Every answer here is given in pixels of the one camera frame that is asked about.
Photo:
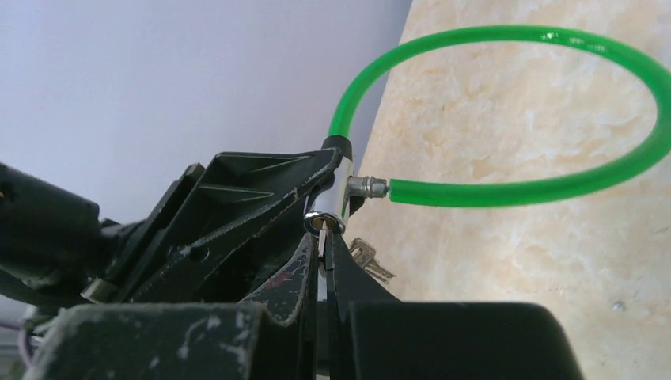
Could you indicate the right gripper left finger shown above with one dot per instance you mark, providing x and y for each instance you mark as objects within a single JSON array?
[{"x": 269, "y": 334}]

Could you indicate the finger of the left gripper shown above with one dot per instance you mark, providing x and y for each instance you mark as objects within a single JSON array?
[{"x": 221, "y": 229}]

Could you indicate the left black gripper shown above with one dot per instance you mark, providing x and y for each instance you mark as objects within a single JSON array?
[{"x": 53, "y": 243}]

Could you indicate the silver key pair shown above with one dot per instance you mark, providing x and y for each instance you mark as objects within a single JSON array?
[{"x": 362, "y": 252}]

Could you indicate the green cable lock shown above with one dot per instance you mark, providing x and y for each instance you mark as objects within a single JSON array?
[{"x": 328, "y": 208}]

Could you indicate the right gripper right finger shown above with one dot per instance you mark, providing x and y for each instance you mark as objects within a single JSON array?
[{"x": 374, "y": 335}]

